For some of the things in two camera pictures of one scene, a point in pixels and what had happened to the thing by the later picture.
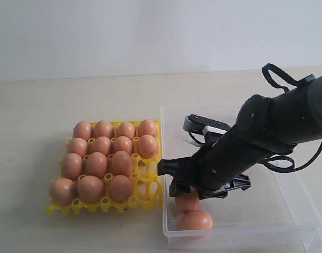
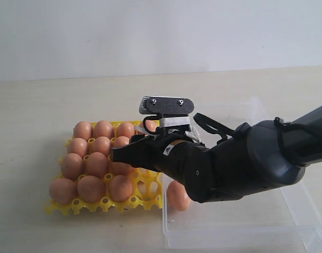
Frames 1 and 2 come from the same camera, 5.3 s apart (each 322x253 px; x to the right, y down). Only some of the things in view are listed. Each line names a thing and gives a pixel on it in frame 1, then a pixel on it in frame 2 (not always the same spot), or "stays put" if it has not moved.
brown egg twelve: x=120 y=188 stays put
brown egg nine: x=96 y=165 stays put
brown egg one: x=82 y=129 stays put
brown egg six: x=91 y=188 stays put
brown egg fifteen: x=195 y=219 -> x=178 y=197
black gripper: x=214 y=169 -> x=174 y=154
